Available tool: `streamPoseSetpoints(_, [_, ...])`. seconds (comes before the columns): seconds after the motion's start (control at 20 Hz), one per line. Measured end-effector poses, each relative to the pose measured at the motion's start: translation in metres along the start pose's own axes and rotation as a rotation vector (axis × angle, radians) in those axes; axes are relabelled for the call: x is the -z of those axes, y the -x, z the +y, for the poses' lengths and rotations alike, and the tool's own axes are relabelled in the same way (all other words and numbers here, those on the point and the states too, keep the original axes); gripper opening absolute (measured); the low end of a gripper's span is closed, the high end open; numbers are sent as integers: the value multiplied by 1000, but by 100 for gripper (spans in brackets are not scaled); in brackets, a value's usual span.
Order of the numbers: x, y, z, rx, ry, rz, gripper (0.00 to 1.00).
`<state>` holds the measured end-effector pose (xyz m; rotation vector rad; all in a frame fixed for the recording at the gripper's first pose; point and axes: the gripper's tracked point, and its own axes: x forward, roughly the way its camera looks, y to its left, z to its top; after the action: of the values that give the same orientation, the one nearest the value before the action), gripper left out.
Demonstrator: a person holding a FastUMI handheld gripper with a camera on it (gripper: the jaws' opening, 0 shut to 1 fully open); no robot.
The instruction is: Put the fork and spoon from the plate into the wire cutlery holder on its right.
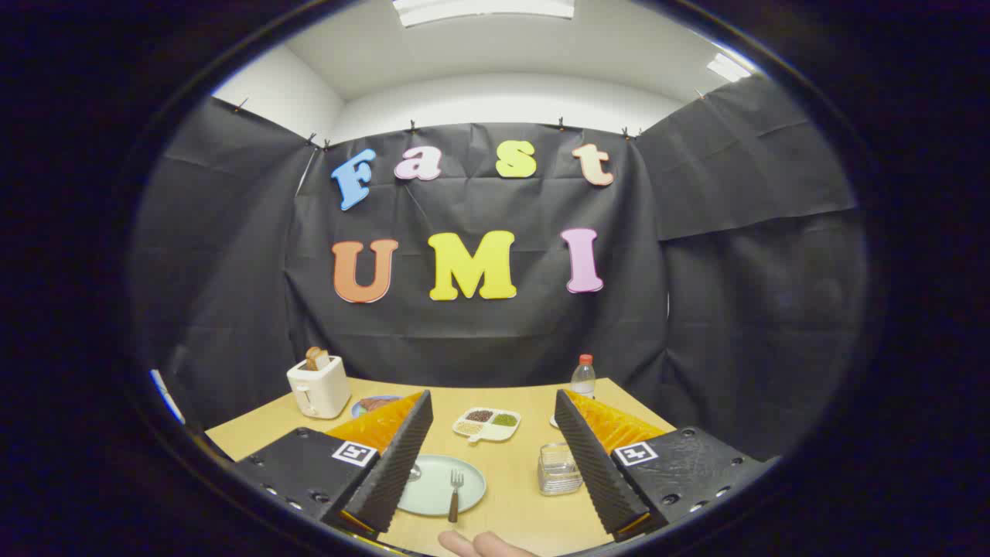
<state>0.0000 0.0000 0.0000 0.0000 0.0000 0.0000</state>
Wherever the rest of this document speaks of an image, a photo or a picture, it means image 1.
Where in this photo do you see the light green round plate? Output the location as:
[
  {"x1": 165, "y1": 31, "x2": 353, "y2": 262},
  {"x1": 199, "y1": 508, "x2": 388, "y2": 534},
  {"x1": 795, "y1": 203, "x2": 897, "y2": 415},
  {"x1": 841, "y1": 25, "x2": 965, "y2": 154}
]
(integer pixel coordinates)
[{"x1": 396, "y1": 455, "x2": 486, "y2": 517}]

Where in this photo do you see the ceiling light panel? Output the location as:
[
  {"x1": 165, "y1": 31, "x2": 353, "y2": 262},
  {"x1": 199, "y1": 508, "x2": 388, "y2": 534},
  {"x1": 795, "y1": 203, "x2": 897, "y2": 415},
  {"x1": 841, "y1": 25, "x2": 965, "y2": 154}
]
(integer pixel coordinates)
[
  {"x1": 392, "y1": 0, "x2": 575, "y2": 29},
  {"x1": 707, "y1": 52, "x2": 753, "y2": 83}
]

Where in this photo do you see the blue plate with food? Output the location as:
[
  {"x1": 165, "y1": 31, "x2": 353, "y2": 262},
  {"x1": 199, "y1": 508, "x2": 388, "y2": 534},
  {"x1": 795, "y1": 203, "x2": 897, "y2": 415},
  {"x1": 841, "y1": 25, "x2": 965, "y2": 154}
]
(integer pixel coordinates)
[{"x1": 352, "y1": 395, "x2": 405, "y2": 419}]

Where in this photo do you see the cream white toaster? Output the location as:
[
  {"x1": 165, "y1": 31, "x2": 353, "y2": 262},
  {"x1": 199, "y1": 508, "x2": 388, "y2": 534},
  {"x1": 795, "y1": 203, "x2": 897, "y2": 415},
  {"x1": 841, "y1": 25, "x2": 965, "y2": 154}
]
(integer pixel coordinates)
[{"x1": 287, "y1": 356, "x2": 351, "y2": 419}]

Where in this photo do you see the white divided bean dish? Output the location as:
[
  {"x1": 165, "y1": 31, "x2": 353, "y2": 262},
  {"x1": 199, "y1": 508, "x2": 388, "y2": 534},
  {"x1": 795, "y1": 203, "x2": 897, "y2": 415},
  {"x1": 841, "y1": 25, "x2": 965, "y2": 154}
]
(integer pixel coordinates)
[{"x1": 452, "y1": 408, "x2": 521, "y2": 443}]

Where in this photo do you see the clear water bottle red cap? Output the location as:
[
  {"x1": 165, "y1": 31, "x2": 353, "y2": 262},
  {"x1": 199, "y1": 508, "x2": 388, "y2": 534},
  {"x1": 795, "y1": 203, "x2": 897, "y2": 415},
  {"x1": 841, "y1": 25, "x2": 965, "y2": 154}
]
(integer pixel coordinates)
[{"x1": 571, "y1": 354, "x2": 596, "y2": 400}]

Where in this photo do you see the metal wire cutlery basket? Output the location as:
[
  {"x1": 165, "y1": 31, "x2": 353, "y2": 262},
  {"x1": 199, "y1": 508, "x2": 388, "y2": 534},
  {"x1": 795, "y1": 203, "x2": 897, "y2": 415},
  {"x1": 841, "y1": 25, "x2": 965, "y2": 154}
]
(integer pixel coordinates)
[{"x1": 538, "y1": 443, "x2": 584, "y2": 496}]

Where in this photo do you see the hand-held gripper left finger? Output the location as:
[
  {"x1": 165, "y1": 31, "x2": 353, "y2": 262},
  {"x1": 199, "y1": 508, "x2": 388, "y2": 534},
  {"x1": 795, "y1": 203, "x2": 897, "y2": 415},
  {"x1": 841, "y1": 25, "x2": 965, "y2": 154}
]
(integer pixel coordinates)
[{"x1": 232, "y1": 391, "x2": 434, "y2": 536}]

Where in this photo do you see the black backdrop cloth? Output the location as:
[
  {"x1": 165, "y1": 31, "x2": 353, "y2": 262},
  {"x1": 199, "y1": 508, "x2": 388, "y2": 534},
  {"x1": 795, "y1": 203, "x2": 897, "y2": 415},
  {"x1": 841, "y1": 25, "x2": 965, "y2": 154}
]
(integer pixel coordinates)
[{"x1": 128, "y1": 73, "x2": 871, "y2": 461}]

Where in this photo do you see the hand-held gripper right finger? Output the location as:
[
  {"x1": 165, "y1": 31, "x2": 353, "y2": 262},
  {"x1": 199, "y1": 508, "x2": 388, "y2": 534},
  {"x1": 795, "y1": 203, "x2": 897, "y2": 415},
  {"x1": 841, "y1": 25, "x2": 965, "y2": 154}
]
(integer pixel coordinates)
[{"x1": 554, "y1": 389, "x2": 778, "y2": 542}]

